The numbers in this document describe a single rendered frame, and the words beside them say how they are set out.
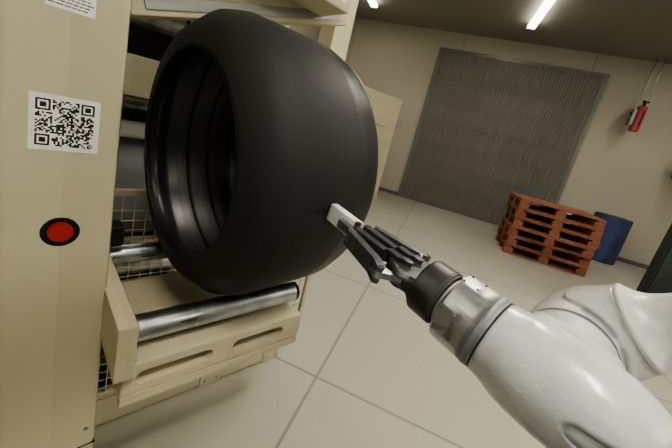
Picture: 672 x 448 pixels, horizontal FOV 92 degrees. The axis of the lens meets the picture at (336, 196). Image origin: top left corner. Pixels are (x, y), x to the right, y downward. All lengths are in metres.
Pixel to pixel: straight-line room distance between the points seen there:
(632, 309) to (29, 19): 0.78
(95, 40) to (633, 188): 8.26
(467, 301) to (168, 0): 0.93
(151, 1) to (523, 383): 1.01
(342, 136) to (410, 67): 7.29
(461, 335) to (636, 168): 7.99
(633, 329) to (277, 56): 0.57
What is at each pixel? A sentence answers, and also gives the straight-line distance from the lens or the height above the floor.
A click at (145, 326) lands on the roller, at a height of 0.91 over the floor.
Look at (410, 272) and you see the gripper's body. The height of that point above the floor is 1.15.
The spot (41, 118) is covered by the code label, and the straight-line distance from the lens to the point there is 0.59.
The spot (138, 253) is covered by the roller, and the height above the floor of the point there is 0.91.
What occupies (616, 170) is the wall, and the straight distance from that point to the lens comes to 8.20.
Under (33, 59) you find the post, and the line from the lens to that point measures 0.58.
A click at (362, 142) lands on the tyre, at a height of 1.29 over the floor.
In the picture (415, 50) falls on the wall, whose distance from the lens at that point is 7.90.
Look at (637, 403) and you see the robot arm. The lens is 0.40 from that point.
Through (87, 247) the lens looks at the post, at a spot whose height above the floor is 1.03.
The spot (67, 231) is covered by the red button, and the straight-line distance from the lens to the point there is 0.63.
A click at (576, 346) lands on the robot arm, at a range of 0.40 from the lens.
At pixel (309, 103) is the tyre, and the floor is 1.33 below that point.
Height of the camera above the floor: 1.31
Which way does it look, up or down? 13 degrees down
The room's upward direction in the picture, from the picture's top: 14 degrees clockwise
